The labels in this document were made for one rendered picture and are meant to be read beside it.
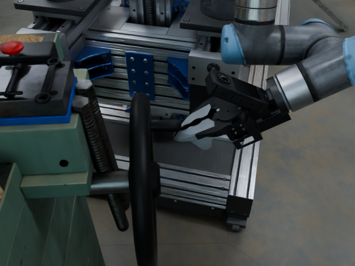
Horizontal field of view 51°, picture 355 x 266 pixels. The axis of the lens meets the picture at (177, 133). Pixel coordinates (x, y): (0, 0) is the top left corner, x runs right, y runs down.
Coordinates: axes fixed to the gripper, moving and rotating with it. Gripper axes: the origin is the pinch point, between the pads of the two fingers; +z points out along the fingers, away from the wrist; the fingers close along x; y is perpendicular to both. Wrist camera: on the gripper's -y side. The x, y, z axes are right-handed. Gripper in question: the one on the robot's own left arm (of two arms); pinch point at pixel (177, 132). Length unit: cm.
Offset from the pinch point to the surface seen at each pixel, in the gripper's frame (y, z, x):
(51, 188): -14.8, 13.8, -16.3
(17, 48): -30.1, 8.1, -4.6
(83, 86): -21.4, 3.6, -6.8
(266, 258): 87, 11, 13
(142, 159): -14.4, -1.7, -18.3
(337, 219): 103, -17, 28
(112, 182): -7.4, 8.8, -12.7
